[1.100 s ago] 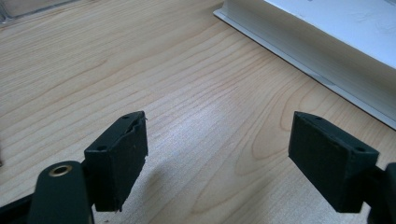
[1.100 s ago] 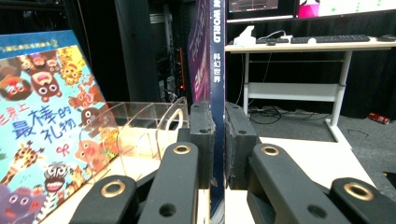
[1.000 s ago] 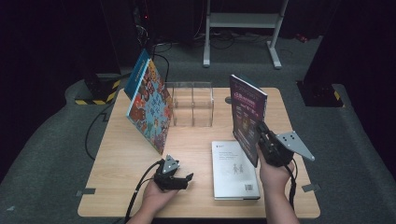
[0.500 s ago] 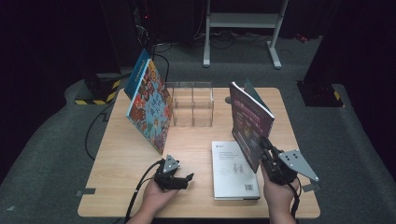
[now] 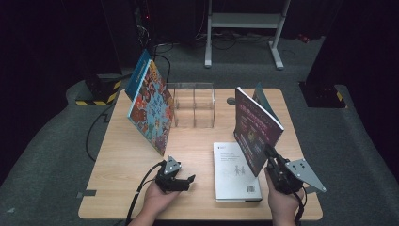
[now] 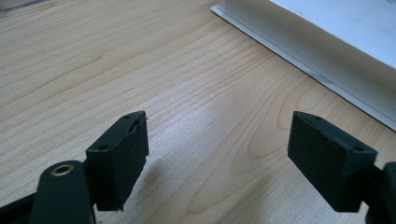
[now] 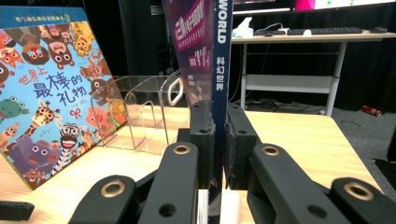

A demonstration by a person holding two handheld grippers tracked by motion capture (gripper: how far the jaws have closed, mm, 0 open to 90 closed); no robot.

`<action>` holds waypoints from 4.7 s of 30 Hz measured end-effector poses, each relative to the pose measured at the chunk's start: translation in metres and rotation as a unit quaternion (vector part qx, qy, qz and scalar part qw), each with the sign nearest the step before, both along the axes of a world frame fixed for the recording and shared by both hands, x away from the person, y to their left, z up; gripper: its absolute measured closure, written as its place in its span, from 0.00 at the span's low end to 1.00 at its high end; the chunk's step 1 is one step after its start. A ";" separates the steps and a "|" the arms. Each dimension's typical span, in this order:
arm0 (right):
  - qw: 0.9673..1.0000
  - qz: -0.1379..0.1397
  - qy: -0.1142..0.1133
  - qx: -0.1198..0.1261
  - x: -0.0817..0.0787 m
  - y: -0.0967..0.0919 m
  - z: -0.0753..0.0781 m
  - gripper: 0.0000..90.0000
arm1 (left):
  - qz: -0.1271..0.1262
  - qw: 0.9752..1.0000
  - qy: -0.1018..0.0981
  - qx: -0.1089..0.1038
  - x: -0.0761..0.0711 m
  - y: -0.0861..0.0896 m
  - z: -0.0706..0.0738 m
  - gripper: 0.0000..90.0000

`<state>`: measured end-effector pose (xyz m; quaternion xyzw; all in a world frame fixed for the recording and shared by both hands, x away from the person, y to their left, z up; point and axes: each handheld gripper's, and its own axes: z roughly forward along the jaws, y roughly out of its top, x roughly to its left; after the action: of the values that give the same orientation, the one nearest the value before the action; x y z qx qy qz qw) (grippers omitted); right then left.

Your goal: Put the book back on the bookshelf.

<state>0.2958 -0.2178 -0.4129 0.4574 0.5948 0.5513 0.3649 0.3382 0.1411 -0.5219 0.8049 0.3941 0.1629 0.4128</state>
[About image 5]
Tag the dark blue picture book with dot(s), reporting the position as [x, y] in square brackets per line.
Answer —
[138, 78]

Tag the clear acrylic book rack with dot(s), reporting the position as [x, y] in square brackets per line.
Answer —
[194, 106]

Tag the person's left hand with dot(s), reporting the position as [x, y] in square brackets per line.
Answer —
[156, 202]

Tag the white book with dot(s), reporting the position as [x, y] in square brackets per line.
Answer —
[232, 182]

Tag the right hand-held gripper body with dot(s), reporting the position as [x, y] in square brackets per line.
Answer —
[282, 179]

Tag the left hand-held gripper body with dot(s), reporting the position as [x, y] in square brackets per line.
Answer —
[166, 180]

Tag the small grey floor tape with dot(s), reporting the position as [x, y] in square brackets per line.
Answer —
[11, 210]

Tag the person's right hand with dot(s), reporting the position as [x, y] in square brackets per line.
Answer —
[284, 205]

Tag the grey table grommet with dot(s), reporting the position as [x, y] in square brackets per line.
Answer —
[230, 101]

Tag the black equipment tower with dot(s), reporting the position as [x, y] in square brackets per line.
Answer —
[125, 31]

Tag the colourful illustrated picture book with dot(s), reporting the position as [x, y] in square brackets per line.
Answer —
[152, 109]

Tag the small red floor object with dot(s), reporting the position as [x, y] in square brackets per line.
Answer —
[304, 38]

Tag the dark purple paperback book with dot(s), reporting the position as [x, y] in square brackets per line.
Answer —
[254, 132]

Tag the white metal stand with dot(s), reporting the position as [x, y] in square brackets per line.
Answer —
[244, 20]

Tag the black base with yellow mark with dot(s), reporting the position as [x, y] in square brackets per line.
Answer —
[323, 94]

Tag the black yellow striped base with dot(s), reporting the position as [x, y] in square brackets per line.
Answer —
[100, 91]

